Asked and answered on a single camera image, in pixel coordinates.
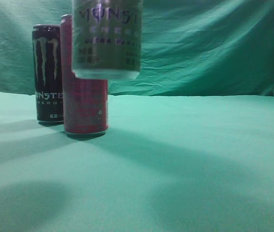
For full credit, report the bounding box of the green tablecloth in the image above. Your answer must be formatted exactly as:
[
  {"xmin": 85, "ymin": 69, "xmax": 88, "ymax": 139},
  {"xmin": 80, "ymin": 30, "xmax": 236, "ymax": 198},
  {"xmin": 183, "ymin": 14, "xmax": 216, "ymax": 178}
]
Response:
[{"xmin": 0, "ymin": 92, "xmax": 274, "ymax": 232}]

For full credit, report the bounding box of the pink Monster energy can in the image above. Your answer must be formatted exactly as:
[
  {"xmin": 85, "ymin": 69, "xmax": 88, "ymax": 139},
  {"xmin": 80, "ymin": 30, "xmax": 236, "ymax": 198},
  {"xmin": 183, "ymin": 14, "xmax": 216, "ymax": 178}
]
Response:
[{"xmin": 60, "ymin": 14, "xmax": 108, "ymax": 137}]

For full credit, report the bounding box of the green Monster Ultra can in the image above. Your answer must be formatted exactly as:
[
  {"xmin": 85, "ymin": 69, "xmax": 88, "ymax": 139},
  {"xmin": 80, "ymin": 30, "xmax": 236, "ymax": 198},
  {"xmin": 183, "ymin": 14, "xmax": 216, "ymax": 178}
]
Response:
[{"xmin": 72, "ymin": 0, "xmax": 143, "ymax": 80}]

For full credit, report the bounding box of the green backdrop cloth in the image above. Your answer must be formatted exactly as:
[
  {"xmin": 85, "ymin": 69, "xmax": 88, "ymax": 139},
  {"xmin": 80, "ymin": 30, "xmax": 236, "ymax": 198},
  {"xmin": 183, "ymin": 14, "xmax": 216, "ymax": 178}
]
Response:
[{"xmin": 0, "ymin": 0, "xmax": 274, "ymax": 96}]

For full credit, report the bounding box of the black Monster energy can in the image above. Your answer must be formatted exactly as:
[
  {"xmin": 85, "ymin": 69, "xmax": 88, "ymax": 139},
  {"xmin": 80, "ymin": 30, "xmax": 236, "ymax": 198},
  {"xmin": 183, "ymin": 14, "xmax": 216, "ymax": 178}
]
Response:
[{"xmin": 32, "ymin": 24, "xmax": 63, "ymax": 124}]

